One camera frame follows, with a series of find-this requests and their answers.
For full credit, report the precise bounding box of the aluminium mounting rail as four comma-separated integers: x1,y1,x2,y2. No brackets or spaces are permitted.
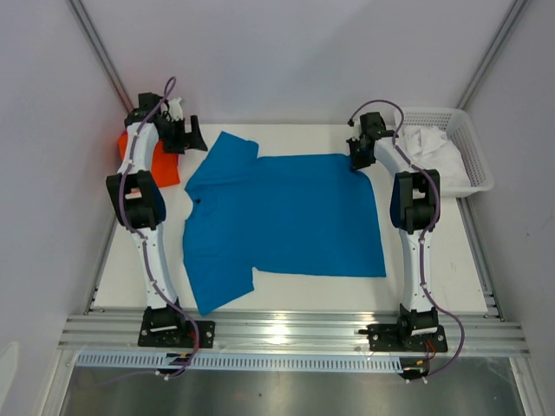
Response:
58,309,530,357

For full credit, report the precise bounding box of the folded orange t shirt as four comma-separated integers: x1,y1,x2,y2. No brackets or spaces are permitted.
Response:
117,132,180,187

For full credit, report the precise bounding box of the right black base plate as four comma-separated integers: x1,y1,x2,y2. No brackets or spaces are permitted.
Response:
357,324,448,353

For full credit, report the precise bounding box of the white t shirt in basket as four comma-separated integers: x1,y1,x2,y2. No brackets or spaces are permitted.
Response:
400,126,471,190

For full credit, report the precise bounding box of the white slotted cable duct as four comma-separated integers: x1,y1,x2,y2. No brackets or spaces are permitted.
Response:
75,350,402,374

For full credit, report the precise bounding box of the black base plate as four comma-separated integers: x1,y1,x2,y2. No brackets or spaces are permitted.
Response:
138,321,216,348
357,324,448,353

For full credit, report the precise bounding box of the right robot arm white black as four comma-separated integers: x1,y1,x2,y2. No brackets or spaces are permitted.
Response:
348,112,440,350

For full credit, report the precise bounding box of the blue t shirt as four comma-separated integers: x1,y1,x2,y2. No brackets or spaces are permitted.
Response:
182,132,386,315

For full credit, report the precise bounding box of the left aluminium corner post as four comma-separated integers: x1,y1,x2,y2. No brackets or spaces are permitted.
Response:
66,0,134,114

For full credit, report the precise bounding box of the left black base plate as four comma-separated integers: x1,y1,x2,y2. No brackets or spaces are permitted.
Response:
138,321,216,348

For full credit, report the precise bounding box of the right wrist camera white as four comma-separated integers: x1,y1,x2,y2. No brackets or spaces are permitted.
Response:
348,117,361,137

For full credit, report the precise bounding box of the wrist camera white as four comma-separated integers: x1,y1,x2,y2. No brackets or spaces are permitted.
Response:
166,97,184,120
348,117,361,137

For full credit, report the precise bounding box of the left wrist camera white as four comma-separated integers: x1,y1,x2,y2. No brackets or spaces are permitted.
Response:
166,97,184,120

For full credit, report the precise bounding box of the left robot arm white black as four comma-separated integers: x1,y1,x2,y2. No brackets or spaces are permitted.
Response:
106,93,208,347

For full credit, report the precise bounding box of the right aluminium corner post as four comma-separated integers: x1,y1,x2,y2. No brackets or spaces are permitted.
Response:
456,0,532,111

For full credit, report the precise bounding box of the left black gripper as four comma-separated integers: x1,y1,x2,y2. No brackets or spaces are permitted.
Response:
160,116,207,156

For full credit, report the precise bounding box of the white plastic basket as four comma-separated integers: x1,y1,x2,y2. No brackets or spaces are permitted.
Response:
395,107,494,198

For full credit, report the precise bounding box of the aluminium corner post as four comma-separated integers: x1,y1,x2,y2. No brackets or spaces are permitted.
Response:
66,0,134,114
456,0,532,111

